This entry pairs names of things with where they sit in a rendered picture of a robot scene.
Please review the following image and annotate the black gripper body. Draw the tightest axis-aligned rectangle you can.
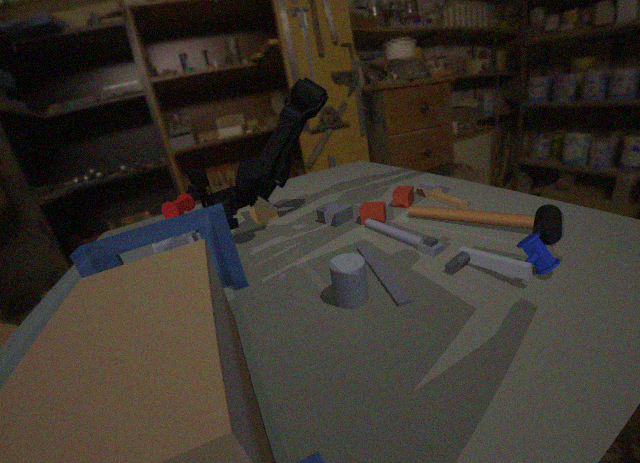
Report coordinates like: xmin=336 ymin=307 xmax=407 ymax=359
xmin=187 ymin=167 xmax=240 ymax=211

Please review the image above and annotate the grey cylinder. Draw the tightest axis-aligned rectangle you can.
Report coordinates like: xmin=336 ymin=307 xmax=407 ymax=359
xmin=329 ymin=253 xmax=369 ymax=309

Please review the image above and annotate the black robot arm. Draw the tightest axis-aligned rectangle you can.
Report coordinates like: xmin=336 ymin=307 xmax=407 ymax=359
xmin=211 ymin=78 xmax=329 ymax=230

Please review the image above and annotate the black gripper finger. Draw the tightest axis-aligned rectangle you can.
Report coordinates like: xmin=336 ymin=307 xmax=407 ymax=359
xmin=185 ymin=185 xmax=200 ymax=202

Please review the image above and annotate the black-headed mallet with wooden handle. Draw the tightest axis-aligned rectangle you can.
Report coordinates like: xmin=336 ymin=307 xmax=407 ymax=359
xmin=408 ymin=204 xmax=562 ymax=245

